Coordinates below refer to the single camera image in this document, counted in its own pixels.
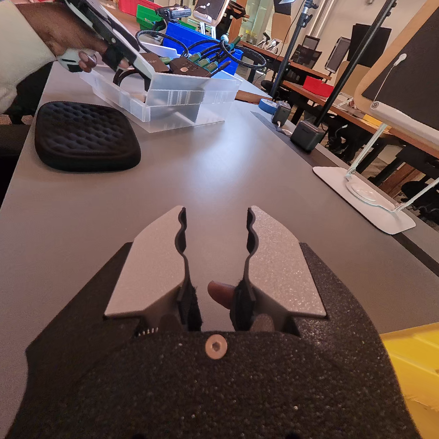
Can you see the black office chair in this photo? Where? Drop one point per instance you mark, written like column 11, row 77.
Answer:
column 307, row 51

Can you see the person's left hand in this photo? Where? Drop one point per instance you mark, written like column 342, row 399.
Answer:
column 61, row 31

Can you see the blue plastic bin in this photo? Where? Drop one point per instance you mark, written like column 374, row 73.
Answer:
column 192, row 37

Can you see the clear plastic tray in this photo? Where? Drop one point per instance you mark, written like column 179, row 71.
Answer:
column 178, row 89

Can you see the small yellow bin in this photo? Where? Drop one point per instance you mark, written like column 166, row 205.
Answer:
column 375, row 120

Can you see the small black device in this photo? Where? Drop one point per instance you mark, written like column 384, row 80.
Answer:
column 282, row 112

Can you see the black honeycomb wrist rest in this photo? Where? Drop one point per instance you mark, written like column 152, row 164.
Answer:
column 85, row 137

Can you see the black brushed-metal switch box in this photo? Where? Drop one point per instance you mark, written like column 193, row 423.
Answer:
column 185, row 67

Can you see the dark wooden table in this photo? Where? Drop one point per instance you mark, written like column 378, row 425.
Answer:
column 411, row 140

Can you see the green plastic bin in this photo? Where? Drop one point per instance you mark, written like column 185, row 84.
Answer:
column 147, row 15

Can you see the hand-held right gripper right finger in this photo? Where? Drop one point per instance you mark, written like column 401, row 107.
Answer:
column 284, row 274

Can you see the white tablet stand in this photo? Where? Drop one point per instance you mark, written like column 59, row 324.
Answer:
column 363, row 195

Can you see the yellow plastic bin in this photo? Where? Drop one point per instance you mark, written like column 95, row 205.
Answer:
column 415, row 377

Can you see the brown wooden table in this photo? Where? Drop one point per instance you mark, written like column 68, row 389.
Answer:
column 308, row 70
column 298, row 87

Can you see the wooden post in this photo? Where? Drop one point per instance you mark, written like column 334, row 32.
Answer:
column 237, row 20

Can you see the dark monitor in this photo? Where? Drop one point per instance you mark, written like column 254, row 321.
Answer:
column 338, row 55

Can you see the black light stand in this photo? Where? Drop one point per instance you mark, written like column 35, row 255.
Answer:
column 291, row 44

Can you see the black stand pole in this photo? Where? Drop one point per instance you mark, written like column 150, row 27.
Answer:
column 353, row 65

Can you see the person's right hand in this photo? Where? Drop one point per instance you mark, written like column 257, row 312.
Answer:
column 221, row 293

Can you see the blue tape roll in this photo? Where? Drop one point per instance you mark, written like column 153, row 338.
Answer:
column 267, row 105

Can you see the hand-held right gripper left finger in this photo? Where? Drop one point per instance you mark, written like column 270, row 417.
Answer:
column 151, row 274

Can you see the black and white handheld device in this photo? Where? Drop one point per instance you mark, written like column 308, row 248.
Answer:
column 173, row 12

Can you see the large black monitor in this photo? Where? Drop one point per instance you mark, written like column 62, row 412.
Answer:
column 372, row 44

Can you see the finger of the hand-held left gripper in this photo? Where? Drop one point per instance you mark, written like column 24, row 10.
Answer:
column 139, row 68
column 121, row 37

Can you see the red plastic bin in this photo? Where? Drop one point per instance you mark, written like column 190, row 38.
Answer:
column 317, row 85
column 133, row 7

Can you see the person's left forearm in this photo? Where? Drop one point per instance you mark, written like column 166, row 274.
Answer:
column 20, row 51

